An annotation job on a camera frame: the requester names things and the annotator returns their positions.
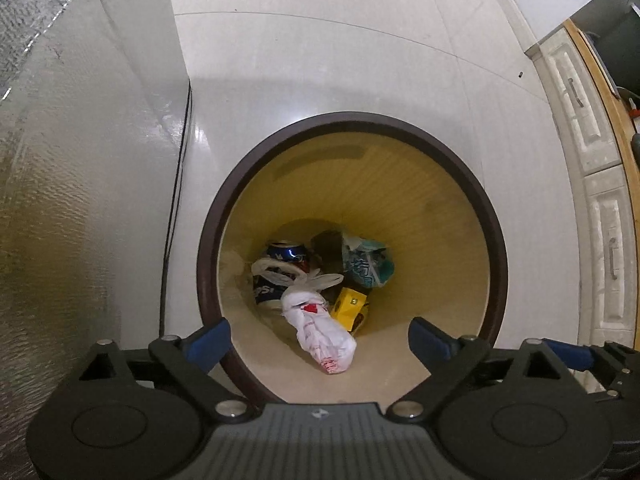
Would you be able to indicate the white plastic bag red print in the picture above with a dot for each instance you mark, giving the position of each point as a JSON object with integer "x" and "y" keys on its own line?
{"x": 320, "y": 330}

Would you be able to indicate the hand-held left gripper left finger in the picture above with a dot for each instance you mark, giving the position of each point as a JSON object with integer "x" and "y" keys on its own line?
{"x": 210, "y": 345}

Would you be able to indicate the blue soda can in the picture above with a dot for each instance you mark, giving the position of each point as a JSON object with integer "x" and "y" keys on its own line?
{"x": 285, "y": 252}

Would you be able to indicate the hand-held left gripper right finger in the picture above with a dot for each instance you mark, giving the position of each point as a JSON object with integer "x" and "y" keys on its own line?
{"x": 427, "y": 342}

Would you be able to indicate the round waste bin brown rim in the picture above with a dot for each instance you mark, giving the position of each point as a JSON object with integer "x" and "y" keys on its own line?
{"x": 410, "y": 195}

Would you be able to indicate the yellow box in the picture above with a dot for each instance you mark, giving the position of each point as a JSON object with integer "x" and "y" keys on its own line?
{"x": 347, "y": 307}

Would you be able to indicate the white cabinet with wooden top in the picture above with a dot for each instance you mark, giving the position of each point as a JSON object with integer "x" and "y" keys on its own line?
{"x": 585, "y": 130}

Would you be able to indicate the teal snack packet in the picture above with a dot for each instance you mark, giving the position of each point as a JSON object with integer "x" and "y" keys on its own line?
{"x": 370, "y": 262}

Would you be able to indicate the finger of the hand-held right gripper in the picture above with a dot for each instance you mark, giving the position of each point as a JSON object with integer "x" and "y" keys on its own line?
{"x": 575, "y": 355}

